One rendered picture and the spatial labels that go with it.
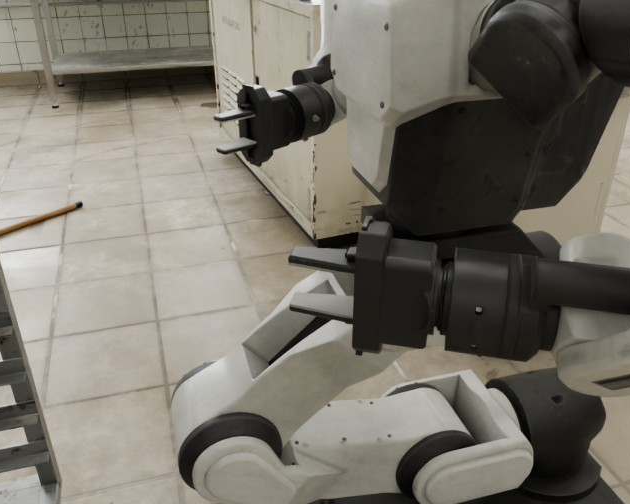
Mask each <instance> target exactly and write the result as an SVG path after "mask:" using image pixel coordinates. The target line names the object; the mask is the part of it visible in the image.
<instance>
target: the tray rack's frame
mask: <svg viewBox="0 0 630 504"><path fill-rule="evenodd" d="M60 501H61V491H60V487H59V484H58V482H57V483H52V484H47V485H43V486H41V484H40V480H39V477H38V474H37V475H32V476H27V477H22V478H18V479H13V480H8V481H3V482H0V504H60Z"/></svg>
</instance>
